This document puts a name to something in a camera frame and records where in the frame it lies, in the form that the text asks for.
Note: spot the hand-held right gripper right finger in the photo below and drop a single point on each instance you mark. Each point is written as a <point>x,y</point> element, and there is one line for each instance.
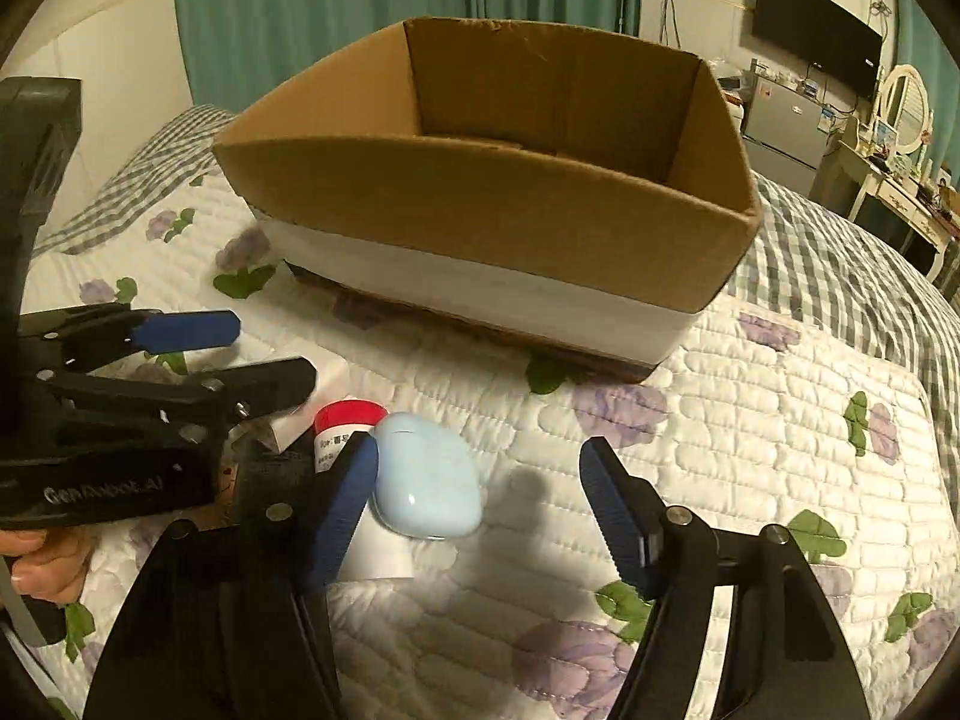
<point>609,511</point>

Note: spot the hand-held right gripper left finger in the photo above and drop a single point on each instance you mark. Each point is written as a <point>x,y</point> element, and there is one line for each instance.
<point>346,504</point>

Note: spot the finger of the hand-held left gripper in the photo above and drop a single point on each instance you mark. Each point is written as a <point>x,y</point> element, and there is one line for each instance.
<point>187,330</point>
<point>247,388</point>

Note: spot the light blue earbuds case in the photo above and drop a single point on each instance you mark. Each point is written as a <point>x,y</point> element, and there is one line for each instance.
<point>427,476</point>

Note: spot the cardboard box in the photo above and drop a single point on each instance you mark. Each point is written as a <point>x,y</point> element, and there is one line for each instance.
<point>480,202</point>

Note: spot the person's left hand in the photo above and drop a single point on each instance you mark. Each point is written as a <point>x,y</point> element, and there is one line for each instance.
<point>45,559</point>

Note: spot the small white box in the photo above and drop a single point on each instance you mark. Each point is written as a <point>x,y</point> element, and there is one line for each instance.
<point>300,427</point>

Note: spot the red-capped small bottle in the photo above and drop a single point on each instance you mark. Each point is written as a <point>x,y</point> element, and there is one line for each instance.
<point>346,420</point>

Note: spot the floral quilted bedspread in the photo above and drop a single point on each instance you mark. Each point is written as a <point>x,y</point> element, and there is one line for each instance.
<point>750,450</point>

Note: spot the green curtain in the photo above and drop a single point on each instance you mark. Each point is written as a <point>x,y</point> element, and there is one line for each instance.
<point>916,37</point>
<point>315,7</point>

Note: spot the white vanity table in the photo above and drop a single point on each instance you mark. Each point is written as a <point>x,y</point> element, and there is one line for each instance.
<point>892,199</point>

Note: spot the small silver fridge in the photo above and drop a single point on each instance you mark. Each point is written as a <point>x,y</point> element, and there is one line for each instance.
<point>787,124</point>

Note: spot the oval vanity mirror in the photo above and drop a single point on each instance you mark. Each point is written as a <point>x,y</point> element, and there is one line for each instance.
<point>907,105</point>

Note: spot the wall-mounted black television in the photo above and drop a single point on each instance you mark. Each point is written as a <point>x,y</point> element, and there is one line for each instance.
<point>814,26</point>

